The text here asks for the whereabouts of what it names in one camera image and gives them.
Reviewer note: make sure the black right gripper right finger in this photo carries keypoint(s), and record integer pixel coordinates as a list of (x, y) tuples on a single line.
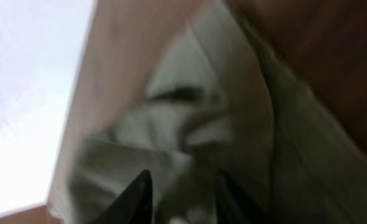
[(234, 206)]

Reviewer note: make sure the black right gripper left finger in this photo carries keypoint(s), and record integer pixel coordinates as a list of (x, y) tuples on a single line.
[(134, 204)]

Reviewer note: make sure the khaki grey shorts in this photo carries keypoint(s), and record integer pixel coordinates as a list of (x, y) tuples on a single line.
[(222, 101)]

